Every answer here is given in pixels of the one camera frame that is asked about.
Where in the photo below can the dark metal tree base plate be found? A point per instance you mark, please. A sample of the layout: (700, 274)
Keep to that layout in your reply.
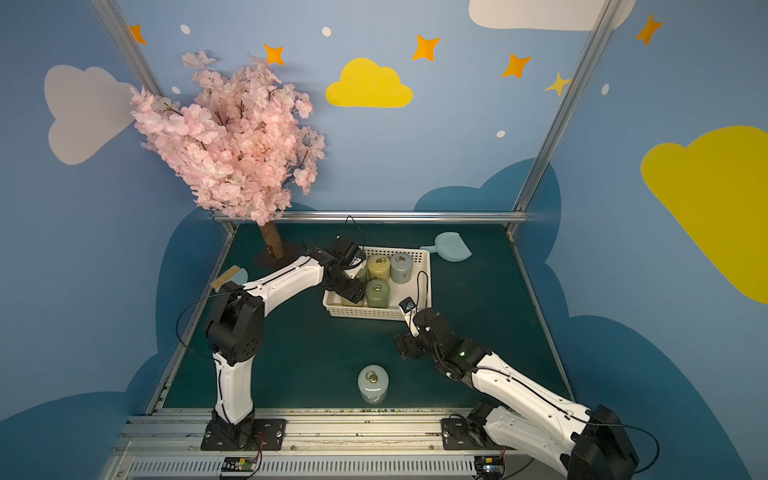
(292, 251)

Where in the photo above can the pink cherry blossom tree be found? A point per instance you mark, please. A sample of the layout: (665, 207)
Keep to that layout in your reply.
(238, 145)

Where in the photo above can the aluminium frame post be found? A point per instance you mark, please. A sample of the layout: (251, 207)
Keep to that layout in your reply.
(584, 68)
(117, 26)

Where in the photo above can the controller board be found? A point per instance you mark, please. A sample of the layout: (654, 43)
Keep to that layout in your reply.
(239, 467)
(489, 467)

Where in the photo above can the yellow tea canister back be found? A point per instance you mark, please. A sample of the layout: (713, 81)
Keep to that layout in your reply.
(379, 267)

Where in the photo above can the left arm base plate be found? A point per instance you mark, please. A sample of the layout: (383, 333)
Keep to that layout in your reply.
(250, 434)

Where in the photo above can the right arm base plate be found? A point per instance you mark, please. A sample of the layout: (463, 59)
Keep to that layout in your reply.
(461, 433)

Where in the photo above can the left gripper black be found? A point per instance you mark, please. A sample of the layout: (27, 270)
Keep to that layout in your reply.
(349, 282)

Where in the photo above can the right aluminium frame post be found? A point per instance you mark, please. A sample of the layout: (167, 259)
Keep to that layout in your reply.
(584, 68)

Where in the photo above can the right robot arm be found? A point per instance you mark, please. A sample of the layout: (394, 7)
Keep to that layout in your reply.
(577, 441)

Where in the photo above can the white perforated plastic basket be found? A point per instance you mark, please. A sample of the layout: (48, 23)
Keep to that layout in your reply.
(419, 288)

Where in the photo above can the right controller board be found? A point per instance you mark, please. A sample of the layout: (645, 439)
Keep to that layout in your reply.
(489, 467)

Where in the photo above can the teal hand brush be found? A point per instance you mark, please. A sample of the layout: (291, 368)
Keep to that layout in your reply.
(235, 274)

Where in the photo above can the green tea canister back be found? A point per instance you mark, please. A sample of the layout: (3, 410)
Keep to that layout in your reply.
(362, 274)

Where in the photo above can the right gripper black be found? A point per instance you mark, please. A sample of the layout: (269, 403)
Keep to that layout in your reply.
(410, 343)

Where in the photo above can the pale blue tea canister front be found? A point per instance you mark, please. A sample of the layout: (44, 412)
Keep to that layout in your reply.
(373, 384)

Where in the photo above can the olive yellow tea canister front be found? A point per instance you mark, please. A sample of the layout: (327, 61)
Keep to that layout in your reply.
(346, 302)

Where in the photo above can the back aluminium frame bar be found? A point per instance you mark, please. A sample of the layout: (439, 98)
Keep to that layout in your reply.
(404, 217)

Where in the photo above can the left aluminium frame post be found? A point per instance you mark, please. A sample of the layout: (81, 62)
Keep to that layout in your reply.
(117, 26)

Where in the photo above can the left controller board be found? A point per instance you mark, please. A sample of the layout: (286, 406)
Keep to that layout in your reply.
(239, 467)

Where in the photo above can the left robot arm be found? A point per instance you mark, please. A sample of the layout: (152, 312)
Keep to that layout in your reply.
(236, 331)

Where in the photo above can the aluminium front rail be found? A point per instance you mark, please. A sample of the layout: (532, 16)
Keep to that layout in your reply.
(318, 443)

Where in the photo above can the grey-blue tea canister back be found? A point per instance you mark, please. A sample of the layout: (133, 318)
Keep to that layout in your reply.
(401, 268)

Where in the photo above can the green tea canister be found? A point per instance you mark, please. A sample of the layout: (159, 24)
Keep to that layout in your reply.
(362, 274)
(377, 293)

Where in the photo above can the teal dustpan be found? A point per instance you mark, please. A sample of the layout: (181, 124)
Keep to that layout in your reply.
(450, 247)

